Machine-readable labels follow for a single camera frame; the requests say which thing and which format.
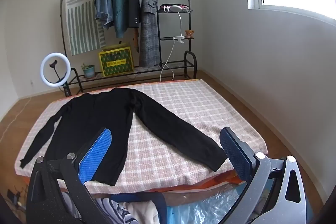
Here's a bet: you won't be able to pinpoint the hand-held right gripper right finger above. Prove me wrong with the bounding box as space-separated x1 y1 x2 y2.
219 127 308 224

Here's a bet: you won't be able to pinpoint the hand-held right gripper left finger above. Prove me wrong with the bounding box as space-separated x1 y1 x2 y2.
26 127 113 224

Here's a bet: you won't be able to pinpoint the black long-sleeve sweater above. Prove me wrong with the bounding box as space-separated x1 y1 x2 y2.
20 87 228 186

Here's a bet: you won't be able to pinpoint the pile of mixed clothes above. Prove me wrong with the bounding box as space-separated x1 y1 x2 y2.
62 191 168 224

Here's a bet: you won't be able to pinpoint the folded clothes on shelf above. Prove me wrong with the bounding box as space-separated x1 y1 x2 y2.
160 4 190 13

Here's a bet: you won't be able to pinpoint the orange mattress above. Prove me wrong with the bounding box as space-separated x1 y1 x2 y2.
24 170 248 194

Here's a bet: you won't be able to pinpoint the clear plastic bag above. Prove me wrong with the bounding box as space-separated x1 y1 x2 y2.
168 182 252 224

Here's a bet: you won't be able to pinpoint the pink plaid blanket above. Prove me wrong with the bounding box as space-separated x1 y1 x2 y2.
14 79 267 194

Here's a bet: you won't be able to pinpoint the small potted plant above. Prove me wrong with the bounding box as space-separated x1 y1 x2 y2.
81 63 95 79

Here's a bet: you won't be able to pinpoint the yellow green patterned box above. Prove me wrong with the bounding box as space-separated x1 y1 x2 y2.
98 43 135 77

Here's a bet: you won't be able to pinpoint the grey plaid coat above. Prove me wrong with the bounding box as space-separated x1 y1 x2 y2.
138 0 161 68

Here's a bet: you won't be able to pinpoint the green striped white cloth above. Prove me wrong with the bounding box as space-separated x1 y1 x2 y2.
65 0 107 56

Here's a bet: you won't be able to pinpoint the teal jacket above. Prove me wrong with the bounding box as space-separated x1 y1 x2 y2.
113 0 128 39

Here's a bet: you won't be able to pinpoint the white clip lamp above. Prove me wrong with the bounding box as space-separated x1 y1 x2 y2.
164 4 187 45

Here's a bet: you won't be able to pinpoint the white ring light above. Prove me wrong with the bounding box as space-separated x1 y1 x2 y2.
40 52 72 97

